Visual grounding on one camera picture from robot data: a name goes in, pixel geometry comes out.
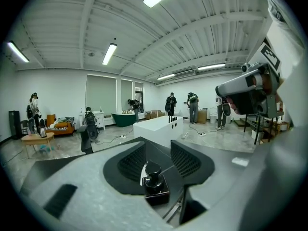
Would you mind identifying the wide grey roller blind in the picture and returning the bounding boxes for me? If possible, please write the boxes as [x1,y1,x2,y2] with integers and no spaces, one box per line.
[86,74,118,115]

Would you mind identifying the person's white shirt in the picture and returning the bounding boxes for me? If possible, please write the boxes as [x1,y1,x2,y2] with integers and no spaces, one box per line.
[250,0,308,226]

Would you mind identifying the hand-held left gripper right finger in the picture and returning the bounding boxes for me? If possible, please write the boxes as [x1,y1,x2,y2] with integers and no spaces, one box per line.
[170,140,257,231]

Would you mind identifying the black chair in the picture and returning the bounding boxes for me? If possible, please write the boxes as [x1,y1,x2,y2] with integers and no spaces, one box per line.
[20,119,31,136]

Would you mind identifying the person's right hand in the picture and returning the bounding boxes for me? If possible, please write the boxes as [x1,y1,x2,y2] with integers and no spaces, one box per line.
[261,72,274,95]

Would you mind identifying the white rectangular bathtub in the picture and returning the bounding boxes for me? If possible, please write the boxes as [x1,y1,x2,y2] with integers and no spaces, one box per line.
[132,115,184,149]

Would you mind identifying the teal plastic item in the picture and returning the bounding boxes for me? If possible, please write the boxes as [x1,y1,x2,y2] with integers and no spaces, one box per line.
[38,144,54,154]

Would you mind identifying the white bin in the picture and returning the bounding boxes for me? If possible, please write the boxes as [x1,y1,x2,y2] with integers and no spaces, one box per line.
[209,107,218,125]

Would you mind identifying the white side cabinet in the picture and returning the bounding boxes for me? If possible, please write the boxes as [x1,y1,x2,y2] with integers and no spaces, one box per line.
[78,110,106,131]

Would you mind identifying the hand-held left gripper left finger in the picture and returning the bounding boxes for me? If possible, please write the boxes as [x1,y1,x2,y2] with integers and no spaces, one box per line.
[20,140,174,231]

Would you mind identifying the black metal frame rack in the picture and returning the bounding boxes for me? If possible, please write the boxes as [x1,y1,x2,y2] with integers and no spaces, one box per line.
[243,111,291,146]

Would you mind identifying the wooden coffee table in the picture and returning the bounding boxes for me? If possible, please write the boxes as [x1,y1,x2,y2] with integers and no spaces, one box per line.
[21,132,56,159]

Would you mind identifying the small black object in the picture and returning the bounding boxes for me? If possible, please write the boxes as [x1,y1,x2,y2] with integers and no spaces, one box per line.
[141,160,171,206]

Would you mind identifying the ceiling air conditioner unit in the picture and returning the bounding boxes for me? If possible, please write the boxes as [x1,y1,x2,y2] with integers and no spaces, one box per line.
[173,68,197,78]

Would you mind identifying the striped blanket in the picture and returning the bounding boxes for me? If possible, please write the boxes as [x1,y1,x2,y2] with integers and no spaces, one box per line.
[54,116,76,131]

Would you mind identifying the open cardboard boxes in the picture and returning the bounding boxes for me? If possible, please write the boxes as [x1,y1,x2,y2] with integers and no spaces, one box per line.
[144,109,166,120]

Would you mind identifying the orange sofa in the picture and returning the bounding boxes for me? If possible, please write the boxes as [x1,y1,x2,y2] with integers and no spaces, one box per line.
[39,114,76,137]

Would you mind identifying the black floor cabinet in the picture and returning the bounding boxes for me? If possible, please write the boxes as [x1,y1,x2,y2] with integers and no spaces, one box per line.
[8,110,23,141]

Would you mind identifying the narrow grey roller blind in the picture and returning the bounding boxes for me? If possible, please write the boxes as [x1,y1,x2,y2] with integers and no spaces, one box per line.
[134,81,144,105]
[120,78,133,110]

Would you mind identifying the dark green bathtub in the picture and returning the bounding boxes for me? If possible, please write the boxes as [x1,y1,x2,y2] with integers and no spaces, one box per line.
[111,112,137,128]

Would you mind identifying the tall cardboard box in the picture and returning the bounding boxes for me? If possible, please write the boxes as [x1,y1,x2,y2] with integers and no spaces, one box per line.
[197,108,208,125]

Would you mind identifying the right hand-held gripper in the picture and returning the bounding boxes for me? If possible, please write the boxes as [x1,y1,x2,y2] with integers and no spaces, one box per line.
[215,37,285,119]

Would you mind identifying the black sink vanity cabinet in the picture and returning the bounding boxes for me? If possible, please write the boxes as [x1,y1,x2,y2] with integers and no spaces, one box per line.
[20,135,186,227]

